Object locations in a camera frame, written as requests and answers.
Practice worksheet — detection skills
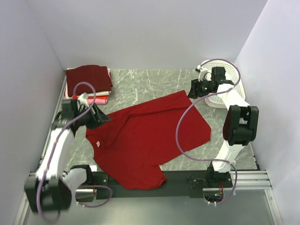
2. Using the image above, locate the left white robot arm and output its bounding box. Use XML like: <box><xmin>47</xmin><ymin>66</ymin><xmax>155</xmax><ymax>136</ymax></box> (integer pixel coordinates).
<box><xmin>24</xmin><ymin>99</ymin><xmax>113</xmax><ymax>213</ymax></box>

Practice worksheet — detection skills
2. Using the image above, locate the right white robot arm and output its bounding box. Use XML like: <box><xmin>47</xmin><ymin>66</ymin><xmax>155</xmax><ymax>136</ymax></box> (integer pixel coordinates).
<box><xmin>188</xmin><ymin>66</ymin><xmax>259</xmax><ymax>187</ymax></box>

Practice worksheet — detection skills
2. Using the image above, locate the folded pink t-shirt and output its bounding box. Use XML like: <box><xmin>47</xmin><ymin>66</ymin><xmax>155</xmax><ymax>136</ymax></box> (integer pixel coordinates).
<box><xmin>87</xmin><ymin>97</ymin><xmax>108</xmax><ymax>105</ymax></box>

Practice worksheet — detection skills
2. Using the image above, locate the folded orange-red t-shirt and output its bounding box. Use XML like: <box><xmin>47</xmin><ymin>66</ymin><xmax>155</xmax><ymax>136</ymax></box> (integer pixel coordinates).
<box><xmin>96</xmin><ymin>95</ymin><xmax>109</xmax><ymax>101</ymax></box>

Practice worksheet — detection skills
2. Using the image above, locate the white perforated plastic basket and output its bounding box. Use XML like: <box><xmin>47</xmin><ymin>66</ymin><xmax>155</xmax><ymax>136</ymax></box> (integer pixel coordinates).
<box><xmin>200</xmin><ymin>59</ymin><xmax>246</xmax><ymax>108</ymax></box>

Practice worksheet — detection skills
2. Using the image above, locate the folded dark red t-shirt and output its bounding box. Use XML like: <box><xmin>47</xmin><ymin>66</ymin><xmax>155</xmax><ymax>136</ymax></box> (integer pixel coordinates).
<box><xmin>65</xmin><ymin>65</ymin><xmax>113</xmax><ymax>98</ymax></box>

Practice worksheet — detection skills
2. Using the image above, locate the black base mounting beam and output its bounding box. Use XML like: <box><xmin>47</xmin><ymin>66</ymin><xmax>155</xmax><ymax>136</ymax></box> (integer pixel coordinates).
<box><xmin>70</xmin><ymin>170</ymin><xmax>235</xmax><ymax>200</ymax></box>

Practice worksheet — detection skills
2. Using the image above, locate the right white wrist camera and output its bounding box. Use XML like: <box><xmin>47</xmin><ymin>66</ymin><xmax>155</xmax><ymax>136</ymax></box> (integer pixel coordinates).
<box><xmin>195</xmin><ymin>65</ymin><xmax>209</xmax><ymax>82</ymax></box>

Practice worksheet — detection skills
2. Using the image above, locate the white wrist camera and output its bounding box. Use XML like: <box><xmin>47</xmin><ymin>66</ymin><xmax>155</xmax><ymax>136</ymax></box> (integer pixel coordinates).
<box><xmin>72</xmin><ymin>92</ymin><xmax>89</xmax><ymax>107</ymax></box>
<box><xmin>195</xmin><ymin>65</ymin><xmax>209</xmax><ymax>82</ymax></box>

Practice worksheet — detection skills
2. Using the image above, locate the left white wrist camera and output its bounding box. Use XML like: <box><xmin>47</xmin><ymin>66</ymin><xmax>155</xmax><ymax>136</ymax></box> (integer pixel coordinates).
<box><xmin>72</xmin><ymin>92</ymin><xmax>89</xmax><ymax>107</ymax></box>

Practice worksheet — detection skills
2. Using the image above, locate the aluminium extrusion rail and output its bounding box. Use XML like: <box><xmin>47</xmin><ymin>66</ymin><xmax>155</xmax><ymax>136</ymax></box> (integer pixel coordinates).
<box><xmin>24</xmin><ymin>170</ymin><xmax>273</xmax><ymax>193</ymax></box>

